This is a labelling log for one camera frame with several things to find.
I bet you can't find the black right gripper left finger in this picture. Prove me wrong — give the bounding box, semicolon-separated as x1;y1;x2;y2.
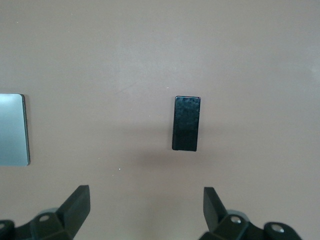
0;184;91;240

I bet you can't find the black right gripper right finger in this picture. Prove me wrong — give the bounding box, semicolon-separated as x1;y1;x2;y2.
198;186;303;240

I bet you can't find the black smartphone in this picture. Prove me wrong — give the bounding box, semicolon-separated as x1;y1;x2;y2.
171;95;203;153

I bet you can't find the silver laptop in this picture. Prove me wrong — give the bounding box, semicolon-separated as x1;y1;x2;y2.
0;93;31;167

